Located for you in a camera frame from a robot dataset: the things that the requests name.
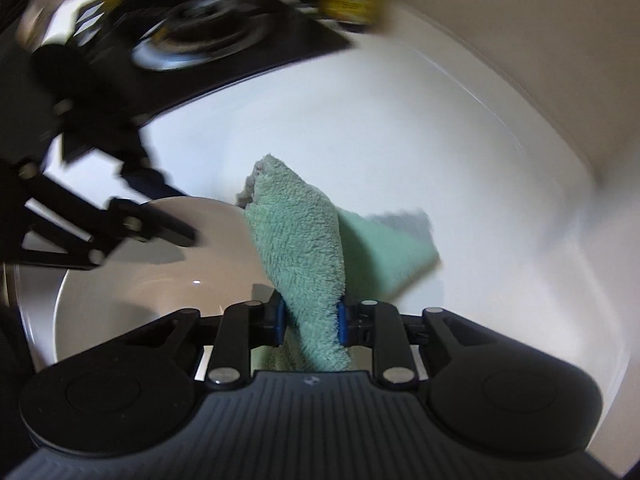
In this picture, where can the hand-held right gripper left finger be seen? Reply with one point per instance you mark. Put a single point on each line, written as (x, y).
(279, 326)

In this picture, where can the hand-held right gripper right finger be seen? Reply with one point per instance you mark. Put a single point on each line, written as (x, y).
(343, 326)

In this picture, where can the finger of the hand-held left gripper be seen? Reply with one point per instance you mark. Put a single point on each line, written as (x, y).
(145, 180)
(150, 225)

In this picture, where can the white round plate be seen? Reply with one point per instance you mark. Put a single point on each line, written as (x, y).
(165, 285)

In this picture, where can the green terry cloth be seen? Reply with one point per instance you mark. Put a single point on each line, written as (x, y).
(300, 245)

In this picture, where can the black gas stove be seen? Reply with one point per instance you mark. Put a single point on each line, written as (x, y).
(210, 60)

